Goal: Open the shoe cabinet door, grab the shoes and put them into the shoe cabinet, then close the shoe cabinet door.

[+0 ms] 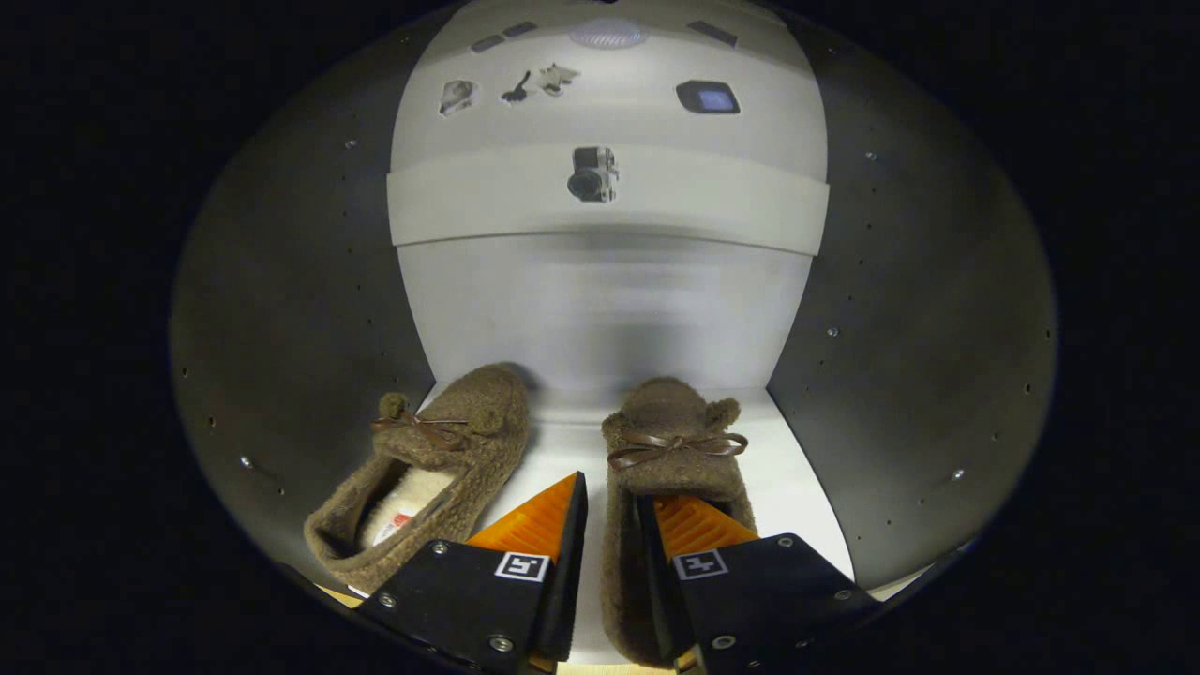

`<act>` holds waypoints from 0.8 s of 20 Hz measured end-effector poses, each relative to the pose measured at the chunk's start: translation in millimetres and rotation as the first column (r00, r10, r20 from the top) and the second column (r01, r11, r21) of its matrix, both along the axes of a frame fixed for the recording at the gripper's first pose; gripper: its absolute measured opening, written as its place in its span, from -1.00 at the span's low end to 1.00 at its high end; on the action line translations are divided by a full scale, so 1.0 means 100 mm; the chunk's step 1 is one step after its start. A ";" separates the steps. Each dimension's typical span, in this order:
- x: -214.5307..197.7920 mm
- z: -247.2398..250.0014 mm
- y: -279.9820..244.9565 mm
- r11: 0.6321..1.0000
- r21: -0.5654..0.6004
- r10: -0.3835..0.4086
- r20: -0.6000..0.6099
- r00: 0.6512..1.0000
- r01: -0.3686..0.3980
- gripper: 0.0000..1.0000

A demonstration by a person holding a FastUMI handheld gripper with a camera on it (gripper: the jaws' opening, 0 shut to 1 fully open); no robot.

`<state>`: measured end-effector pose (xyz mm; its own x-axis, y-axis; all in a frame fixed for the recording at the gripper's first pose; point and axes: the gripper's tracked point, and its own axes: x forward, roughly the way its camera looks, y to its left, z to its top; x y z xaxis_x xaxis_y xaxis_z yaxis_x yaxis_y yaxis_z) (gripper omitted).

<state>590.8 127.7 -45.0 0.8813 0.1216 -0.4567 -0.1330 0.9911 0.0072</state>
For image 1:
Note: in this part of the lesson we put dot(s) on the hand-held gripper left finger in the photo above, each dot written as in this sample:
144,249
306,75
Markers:
562,600

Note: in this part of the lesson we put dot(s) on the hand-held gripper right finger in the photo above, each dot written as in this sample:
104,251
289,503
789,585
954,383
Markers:
667,609

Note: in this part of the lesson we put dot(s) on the brown fuzzy slipper shoe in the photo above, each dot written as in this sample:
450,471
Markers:
670,422
469,469

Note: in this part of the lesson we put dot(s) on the dark grey shoe cabinet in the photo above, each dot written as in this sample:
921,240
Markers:
600,309

